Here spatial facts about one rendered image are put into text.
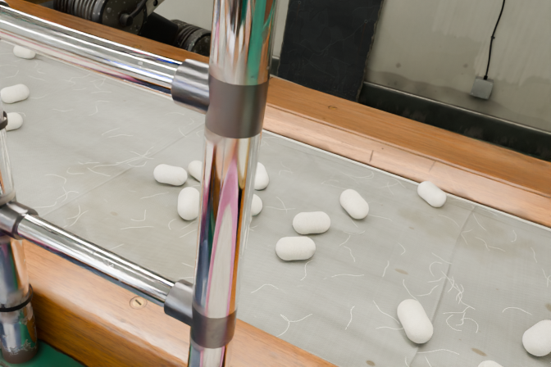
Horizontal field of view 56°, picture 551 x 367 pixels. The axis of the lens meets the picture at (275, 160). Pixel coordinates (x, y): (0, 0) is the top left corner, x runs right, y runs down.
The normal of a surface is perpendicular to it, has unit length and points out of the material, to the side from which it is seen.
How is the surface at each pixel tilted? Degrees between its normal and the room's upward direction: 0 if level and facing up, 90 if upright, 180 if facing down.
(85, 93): 0
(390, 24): 90
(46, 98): 0
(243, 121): 90
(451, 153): 0
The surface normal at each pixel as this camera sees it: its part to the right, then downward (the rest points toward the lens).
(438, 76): -0.38, 0.40
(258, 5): 0.33, 0.52
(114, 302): 0.14, -0.85
